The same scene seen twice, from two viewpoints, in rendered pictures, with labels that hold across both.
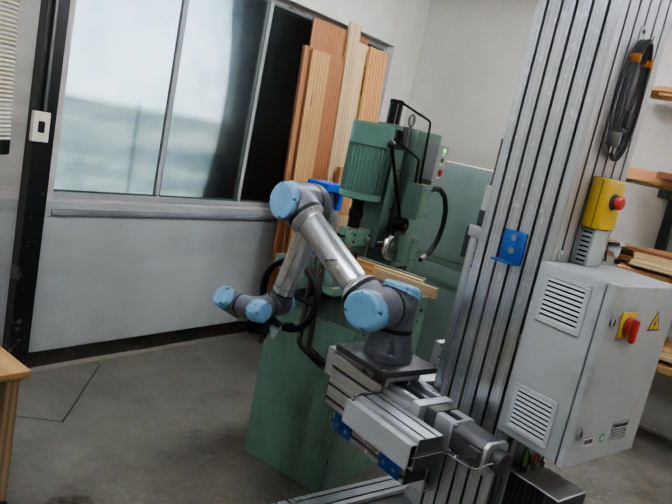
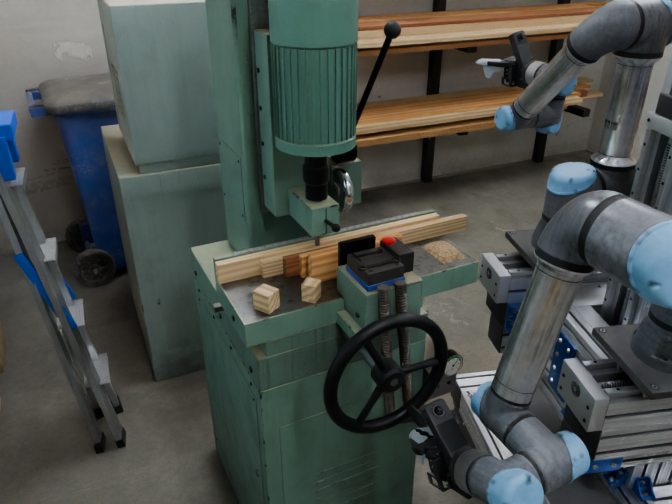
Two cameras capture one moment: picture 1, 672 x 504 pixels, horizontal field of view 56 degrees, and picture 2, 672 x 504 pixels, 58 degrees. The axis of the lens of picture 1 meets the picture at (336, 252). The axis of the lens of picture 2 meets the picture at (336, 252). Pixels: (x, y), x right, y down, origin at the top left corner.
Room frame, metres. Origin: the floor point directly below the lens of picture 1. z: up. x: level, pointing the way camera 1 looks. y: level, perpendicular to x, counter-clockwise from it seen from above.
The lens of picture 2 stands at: (1.94, 1.03, 1.62)
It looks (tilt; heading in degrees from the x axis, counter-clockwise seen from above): 29 degrees down; 300
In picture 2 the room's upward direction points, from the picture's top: straight up
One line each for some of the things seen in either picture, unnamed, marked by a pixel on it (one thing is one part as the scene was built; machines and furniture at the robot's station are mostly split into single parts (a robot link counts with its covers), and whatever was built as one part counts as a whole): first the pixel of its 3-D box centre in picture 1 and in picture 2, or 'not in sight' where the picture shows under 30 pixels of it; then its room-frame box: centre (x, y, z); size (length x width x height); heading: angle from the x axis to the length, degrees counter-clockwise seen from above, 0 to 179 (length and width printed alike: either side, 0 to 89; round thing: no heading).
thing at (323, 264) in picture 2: (349, 264); (356, 257); (2.51, -0.06, 0.94); 0.24 x 0.02 x 0.07; 56
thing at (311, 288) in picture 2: not in sight; (311, 290); (2.54, 0.09, 0.92); 0.03 x 0.03 x 0.04; 8
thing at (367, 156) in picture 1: (366, 161); (314, 73); (2.61, -0.05, 1.35); 0.18 x 0.18 x 0.31
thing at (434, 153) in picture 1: (434, 162); not in sight; (2.80, -0.34, 1.40); 0.10 x 0.06 x 0.16; 146
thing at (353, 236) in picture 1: (353, 237); (314, 212); (2.63, -0.06, 1.03); 0.14 x 0.07 x 0.09; 146
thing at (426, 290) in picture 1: (374, 272); (370, 243); (2.53, -0.17, 0.92); 0.58 x 0.02 x 0.04; 56
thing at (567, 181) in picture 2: not in sight; (571, 190); (2.14, -0.61, 0.98); 0.13 x 0.12 x 0.14; 53
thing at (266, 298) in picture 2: not in sight; (266, 298); (2.60, 0.17, 0.92); 0.04 x 0.04 x 0.04; 87
